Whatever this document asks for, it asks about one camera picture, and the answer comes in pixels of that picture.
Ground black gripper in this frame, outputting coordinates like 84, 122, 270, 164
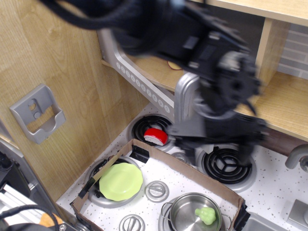
168, 51, 267, 167

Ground silver microwave door handle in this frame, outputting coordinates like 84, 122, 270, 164
172, 73, 204, 137

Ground silver toy microwave door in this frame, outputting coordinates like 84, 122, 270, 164
97, 29, 175, 122

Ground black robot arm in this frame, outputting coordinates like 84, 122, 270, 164
44, 0, 266, 167

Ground wooden microwave shelf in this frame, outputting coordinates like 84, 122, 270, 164
101, 0, 308, 142

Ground black rear right burner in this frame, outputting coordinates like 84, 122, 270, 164
196, 144, 257, 193

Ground black burner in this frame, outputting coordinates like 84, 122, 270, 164
196, 144, 257, 193
127, 114, 174, 152

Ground small silver stove knob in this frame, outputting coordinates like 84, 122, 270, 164
172, 152, 191, 165

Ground red toy cheese wedge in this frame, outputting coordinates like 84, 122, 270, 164
143, 128, 168, 146

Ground green toy broccoli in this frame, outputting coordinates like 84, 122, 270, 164
195, 207, 216, 225

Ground stainless steel toy pot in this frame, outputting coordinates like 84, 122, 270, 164
158, 192, 232, 231

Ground silver stove knob middle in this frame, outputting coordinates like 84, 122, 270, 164
145, 180, 169, 203

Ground black rear left burner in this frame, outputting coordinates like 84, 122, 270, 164
127, 114, 174, 152

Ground grey toy faucet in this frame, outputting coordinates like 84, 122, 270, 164
285, 144, 308, 173

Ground brown cardboard barrier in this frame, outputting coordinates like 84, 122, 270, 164
71, 140, 250, 231

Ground yellow purple toy food slice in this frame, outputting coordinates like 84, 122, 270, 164
167, 61, 183, 71

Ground light green toy plate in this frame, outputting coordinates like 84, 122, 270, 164
99, 163, 143, 202

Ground silver toy sink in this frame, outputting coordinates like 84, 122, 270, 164
243, 199, 308, 231

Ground silver stove knob front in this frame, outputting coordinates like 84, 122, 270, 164
119, 214, 145, 231

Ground front left burner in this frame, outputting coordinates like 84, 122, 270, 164
89, 156, 140, 208

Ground grey wall phone holder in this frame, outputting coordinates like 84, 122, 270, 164
9, 84, 66, 144

